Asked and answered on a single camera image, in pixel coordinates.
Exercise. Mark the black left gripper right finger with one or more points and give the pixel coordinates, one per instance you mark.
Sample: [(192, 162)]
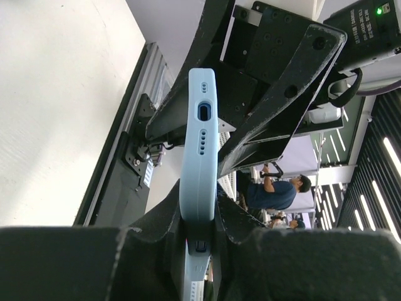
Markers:
[(253, 262)]

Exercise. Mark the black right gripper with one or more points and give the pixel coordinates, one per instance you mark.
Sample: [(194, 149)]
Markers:
[(274, 66)]

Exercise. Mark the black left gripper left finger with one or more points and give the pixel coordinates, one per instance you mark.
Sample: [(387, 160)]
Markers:
[(144, 261)]

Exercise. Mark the light blue cased phone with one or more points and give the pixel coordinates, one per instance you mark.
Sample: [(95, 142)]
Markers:
[(198, 179)]

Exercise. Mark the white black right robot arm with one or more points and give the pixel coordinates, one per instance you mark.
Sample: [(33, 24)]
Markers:
[(372, 33)]

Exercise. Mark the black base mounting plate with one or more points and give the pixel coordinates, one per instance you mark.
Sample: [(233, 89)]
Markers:
[(121, 198)]

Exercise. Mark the person in blue shirt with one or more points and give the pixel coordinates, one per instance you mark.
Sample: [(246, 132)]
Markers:
[(276, 195)]

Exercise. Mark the horizontal aluminium frame rail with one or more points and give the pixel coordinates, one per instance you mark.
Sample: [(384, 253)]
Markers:
[(154, 79)]

